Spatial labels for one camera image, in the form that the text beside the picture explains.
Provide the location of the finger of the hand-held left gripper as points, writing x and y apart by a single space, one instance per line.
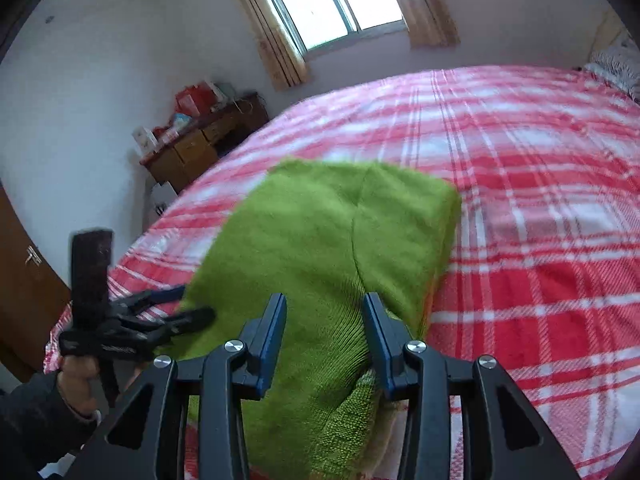
165 296
190 319

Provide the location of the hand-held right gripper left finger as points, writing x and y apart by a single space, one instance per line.
272 340

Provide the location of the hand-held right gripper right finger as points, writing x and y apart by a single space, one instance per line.
377 345

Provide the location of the green knit sweater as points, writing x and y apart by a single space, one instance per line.
310 240

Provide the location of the person's left forearm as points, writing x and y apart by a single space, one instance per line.
35 420

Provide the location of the person's left hand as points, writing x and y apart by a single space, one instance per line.
77 380

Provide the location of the wooden door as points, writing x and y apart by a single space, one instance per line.
25 300

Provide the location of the white paper bag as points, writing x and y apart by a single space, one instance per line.
162 197

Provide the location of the white card box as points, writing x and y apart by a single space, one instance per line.
144 141

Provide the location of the wooden desk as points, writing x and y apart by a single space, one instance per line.
185 155

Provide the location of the pale packet pile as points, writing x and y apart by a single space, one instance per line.
175 125

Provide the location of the red gift box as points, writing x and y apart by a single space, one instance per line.
192 100

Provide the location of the red plaid blanket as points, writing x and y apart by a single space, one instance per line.
525 210

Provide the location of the beige curtain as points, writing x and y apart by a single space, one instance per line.
425 5
275 35

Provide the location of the patterned pillow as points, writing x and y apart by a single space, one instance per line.
620 65

